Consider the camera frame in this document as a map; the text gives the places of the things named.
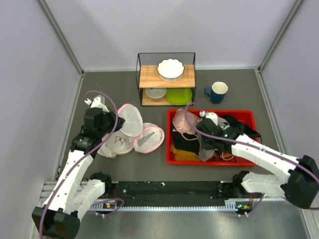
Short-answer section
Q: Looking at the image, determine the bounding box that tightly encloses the pink bra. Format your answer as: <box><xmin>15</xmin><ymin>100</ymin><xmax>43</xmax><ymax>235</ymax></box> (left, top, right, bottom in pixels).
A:
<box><xmin>172</xmin><ymin>108</ymin><xmax>201</xmax><ymax>141</ymax></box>

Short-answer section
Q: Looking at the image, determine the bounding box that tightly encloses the white mesh laundry bag pink zipper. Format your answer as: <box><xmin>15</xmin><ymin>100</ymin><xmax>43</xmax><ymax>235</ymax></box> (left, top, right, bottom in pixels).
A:
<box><xmin>118</xmin><ymin>104</ymin><xmax>165</xmax><ymax>154</ymax></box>

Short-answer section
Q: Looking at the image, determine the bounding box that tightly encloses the taupe grey bra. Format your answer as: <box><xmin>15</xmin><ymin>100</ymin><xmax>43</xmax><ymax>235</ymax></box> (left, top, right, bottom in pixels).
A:
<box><xmin>196</xmin><ymin>116</ymin><xmax>230</xmax><ymax>161</ymax></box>

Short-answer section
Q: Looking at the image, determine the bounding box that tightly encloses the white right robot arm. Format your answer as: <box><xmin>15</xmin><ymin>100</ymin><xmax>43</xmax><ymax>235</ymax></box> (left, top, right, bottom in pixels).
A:
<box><xmin>195</xmin><ymin>118</ymin><xmax>319</xmax><ymax>209</ymax></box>

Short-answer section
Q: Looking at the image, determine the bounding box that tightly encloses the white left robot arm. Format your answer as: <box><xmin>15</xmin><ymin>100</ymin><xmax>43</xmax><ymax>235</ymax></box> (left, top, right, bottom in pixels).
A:
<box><xmin>32</xmin><ymin>107</ymin><xmax>124</xmax><ymax>239</ymax></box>

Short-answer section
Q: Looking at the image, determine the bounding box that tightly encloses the cream mesh laundry bag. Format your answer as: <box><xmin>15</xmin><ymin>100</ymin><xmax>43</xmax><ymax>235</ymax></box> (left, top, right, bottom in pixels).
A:
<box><xmin>97</xmin><ymin>131</ymin><xmax>133</xmax><ymax>158</ymax></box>

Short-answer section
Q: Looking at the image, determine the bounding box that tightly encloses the black garment in bin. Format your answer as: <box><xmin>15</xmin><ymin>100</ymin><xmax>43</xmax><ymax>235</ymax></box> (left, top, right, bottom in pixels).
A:
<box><xmin>172</xmin><ymin>131</ymin><xmax>200</xmax><ymax>155</ymax></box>

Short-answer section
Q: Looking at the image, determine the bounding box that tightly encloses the red plastic bin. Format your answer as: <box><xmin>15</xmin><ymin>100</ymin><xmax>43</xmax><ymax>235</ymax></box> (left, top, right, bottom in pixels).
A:
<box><xmin>166</xmin><ymin>109</ymin><xmax>257</xmax><ymax>167</ymax></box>

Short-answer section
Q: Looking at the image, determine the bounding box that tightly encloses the blue mug white interior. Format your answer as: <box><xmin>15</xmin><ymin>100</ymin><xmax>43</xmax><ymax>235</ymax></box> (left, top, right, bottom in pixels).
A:
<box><xmin>204</xmin><ymin>82</ymin><xmax>228</xmax><ymax>104</ymax></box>

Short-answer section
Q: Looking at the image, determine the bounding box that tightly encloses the grey metal bowl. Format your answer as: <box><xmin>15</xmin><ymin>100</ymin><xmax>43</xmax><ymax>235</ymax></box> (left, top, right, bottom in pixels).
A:
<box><xmin>146</xmin><ymin>89</ymin><xmax>166</xmax><ymax>101</ymax></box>

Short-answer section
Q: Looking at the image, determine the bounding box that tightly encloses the green plate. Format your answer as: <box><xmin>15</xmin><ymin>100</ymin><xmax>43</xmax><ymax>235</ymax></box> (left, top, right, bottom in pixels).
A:
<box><xmin>165</xmin><ymin>88</ymin><xmax>192</xmax><ymax>106</ymax></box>

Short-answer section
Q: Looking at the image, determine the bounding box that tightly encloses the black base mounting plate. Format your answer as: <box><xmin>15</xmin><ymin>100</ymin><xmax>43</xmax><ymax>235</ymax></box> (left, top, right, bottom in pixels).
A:
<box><xmin>103</xmin><ymin>181</ymin><xmax>261</xmax><ymax>207</ymax></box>

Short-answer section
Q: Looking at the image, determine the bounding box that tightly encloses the white scalloped bowl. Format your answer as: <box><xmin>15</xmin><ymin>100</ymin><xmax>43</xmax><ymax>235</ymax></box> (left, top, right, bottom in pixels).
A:
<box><xmin>156</xmin><ymin>58</ymin><xmax>185</xmax><ymax>83</ymax></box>

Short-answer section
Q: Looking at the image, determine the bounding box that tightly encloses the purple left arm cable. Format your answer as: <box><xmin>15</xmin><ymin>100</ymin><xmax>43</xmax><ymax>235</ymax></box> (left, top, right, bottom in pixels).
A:
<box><xmin>38</xmin><ymin>90</ymin><xmax>125</xmax><ymax>239</ymax></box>

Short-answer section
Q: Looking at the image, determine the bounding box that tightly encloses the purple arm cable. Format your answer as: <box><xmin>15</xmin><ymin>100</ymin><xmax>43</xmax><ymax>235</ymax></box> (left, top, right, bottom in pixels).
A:
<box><xmin>184</xmin><ymin>102</ymin><xmax>319</xmax><ymax>217</ymax></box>
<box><xmin>38</xmin><ymin>90</ymin><xmax>125</xmax><ymax>239</ymax></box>

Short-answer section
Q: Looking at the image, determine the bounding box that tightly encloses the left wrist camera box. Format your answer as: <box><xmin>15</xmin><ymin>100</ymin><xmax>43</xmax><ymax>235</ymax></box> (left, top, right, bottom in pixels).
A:
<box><xmin>84</xmin><ymin>95</ymin><xmax>109</xmax><ymax>113</ymax></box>

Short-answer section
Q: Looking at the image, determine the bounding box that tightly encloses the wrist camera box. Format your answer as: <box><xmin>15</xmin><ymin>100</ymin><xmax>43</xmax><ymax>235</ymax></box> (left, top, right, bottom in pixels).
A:
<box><xmin>84</xmin><ymin>95</ymin><xmax>109</xmax><ymax>113</ymax></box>
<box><xmin>199</xmin><ymin>111</ymin><xmax>218</xmax><ymax>125</ymax></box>

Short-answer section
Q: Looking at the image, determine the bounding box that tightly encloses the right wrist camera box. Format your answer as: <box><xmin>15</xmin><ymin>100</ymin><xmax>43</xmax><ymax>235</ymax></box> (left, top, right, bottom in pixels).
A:
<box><xmin>199</xmin><ymin>111</ymin><xmax>218</xmax><ymax>125</ymax></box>

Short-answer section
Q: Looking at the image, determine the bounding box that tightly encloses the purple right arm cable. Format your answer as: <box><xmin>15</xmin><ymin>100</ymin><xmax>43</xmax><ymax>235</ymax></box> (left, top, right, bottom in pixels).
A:
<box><xmin>184</xmin><ymin>102</ymin><xmax>319</xmax><ymax>217</ymax></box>

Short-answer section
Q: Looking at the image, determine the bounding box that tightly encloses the black wire wooden shelf rack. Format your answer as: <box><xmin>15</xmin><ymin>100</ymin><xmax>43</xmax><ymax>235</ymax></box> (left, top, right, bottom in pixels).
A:
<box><xmin>136</xmin><ymin>52</ymin><xmax>196</xmax><ymax>107</ymax></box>

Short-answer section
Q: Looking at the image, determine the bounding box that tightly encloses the aluminium frame rail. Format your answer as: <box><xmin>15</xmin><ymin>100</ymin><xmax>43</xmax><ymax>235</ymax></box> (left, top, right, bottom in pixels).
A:
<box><xmin>39</xmin><ymin>180</ymin><xmax>312</xmax><ymax>212</ymax></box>

